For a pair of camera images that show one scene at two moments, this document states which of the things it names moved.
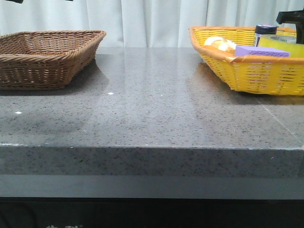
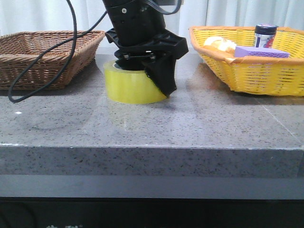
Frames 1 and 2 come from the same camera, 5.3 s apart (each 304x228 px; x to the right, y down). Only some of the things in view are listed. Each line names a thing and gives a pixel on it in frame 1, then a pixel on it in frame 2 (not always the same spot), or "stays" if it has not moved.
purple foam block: [243, 50] stays
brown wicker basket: [45, 60] stays
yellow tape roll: [282, 42] → [130, 86]
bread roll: [220, 43] stays
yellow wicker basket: [278, 75] stays
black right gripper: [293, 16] → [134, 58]
